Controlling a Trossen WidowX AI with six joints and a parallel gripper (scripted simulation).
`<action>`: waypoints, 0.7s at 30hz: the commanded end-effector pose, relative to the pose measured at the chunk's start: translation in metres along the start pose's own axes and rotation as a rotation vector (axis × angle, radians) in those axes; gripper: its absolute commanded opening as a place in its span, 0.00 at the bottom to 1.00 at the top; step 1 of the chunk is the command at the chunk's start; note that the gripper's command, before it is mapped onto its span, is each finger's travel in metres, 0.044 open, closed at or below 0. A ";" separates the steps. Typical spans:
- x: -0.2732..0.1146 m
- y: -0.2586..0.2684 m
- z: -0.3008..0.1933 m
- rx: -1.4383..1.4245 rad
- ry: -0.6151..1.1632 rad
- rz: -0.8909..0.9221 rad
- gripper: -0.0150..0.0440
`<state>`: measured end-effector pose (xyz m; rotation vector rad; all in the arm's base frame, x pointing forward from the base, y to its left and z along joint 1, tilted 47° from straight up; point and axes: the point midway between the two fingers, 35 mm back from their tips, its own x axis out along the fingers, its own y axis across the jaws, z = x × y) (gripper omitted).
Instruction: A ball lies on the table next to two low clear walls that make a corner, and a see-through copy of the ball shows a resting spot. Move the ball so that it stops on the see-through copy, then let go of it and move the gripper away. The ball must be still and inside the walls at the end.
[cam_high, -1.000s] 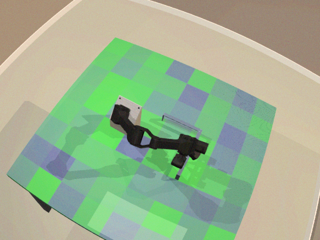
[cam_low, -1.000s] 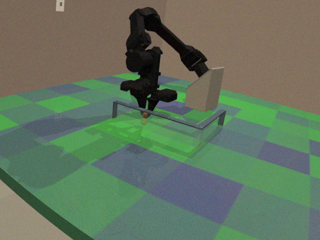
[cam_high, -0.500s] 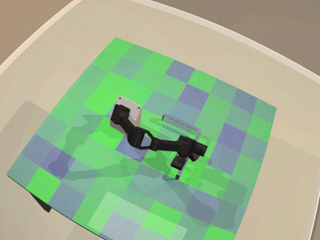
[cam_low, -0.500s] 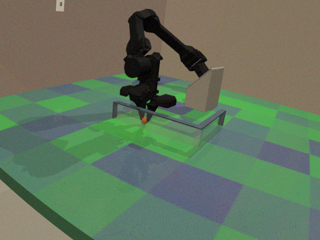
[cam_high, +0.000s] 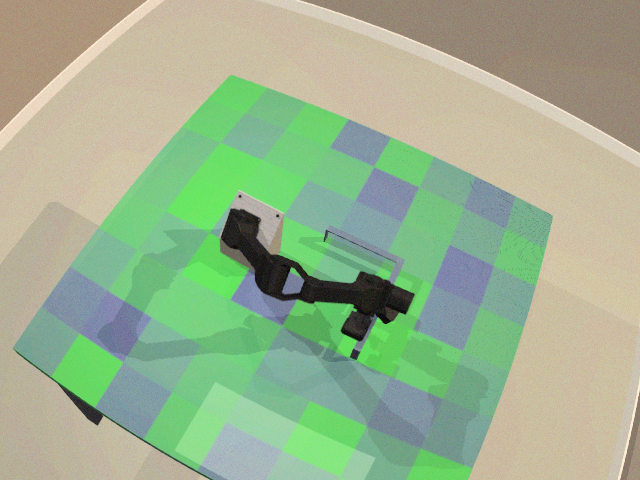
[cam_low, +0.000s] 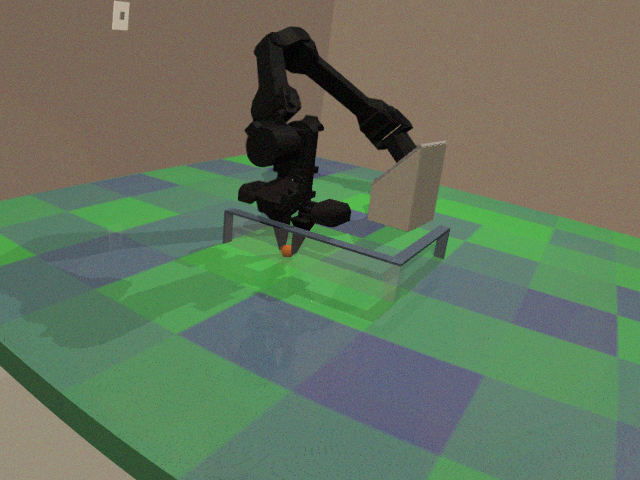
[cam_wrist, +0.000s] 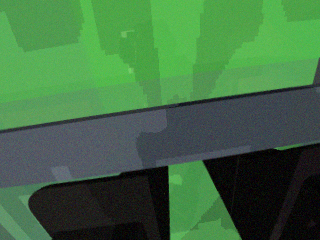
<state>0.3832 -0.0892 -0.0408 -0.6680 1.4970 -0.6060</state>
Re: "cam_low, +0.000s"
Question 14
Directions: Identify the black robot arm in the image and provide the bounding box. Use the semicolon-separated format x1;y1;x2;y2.
245;26;417;219

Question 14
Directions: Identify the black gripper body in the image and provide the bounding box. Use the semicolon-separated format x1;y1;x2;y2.
238;162;351;227

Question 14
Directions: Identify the clear low l-shaped wall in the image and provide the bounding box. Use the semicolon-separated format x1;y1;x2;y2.
224;212;449;303

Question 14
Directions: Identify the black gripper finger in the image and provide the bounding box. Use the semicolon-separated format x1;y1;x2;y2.
290;216;315;231
266;213;291;225

